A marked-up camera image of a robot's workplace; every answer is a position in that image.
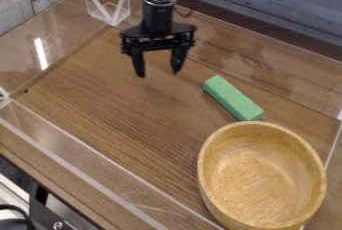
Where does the clear acrylic corner bracket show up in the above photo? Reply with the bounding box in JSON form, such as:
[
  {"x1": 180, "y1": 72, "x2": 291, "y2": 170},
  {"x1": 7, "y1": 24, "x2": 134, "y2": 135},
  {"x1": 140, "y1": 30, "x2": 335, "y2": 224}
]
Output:
[{"x1": 86, "y1": 0, "x2": 131, "y2": 27}]

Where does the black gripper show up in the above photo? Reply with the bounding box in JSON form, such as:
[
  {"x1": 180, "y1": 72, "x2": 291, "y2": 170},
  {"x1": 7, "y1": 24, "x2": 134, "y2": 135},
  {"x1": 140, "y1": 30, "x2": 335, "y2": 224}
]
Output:
[{"x1": 119, "y1": 22, "x2": 197, "y2": 78}]

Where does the black cable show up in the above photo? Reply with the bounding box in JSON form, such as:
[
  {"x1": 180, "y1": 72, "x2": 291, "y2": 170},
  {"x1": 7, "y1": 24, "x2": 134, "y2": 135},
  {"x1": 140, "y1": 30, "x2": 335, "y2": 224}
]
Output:
[{"x1": 0, "y1": 203, "x2": 38, "y2": 230}]

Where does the brown wooden bowl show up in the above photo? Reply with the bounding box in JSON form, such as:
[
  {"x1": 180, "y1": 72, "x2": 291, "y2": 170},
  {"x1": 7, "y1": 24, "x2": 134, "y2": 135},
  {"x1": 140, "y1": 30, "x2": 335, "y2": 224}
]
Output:
[{"x1": 198, "y1": 121, "x2": 327, "y2": 230}]

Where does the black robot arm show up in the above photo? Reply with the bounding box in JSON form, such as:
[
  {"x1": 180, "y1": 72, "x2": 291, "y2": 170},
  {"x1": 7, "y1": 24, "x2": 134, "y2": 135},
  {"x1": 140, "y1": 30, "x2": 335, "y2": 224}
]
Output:
[{"x1": 120, "y1": 0, "x2": 197, "y2": 78}]

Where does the clear acrylic tray wall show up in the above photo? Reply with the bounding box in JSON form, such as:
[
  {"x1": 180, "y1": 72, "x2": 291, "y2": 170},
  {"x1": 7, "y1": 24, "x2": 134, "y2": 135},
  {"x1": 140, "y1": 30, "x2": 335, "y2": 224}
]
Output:
[{"x1": 0, "y1": 88, "x2": 223, "y2": 230}]

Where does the green rectangular block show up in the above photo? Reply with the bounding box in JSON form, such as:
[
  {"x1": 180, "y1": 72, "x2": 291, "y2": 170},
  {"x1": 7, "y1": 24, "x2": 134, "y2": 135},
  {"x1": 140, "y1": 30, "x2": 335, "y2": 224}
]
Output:
[{"x1": 203, "y1": 75, "x2": 265, "y2": 121}]

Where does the black metal table bracket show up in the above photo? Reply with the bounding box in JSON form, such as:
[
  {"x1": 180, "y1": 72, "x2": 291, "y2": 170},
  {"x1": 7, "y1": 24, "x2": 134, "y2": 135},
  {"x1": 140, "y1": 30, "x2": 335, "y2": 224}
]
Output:
[{"x1": 30, "y1": 186, "x2": 76, "y2": 230}]

